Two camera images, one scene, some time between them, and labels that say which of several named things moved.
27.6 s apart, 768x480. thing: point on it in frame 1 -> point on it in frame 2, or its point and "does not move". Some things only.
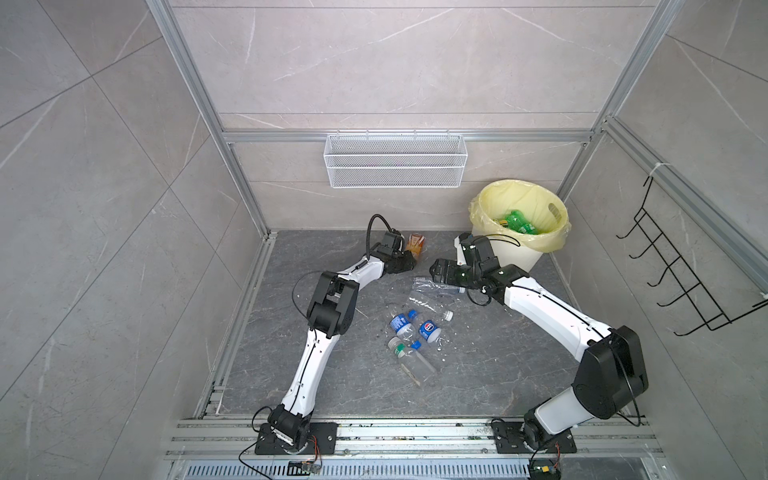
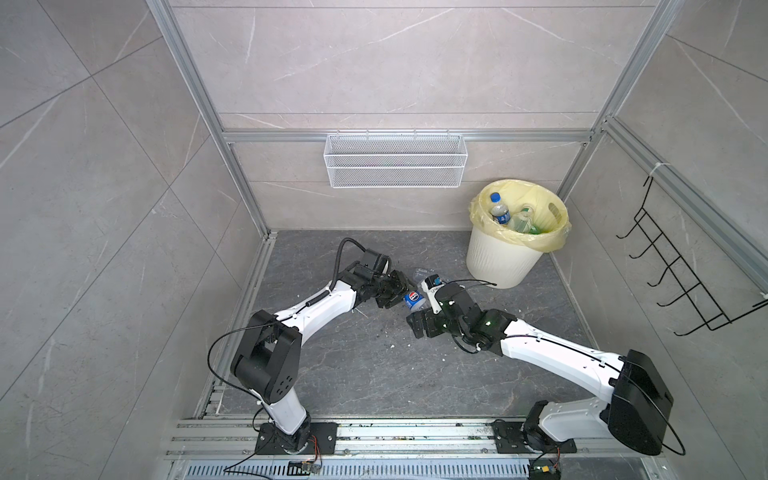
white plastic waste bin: x=510 y=251 does not move
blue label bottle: x=405 y=330 -> x=500 y=213
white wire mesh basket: x=395 y=161 does not move
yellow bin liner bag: x=544 y=208 does not move
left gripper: x=411 y=261 -> x=402 y=288
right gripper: x=451 y=266 -> x=428 y=317
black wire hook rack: x=679 y=274 does not move
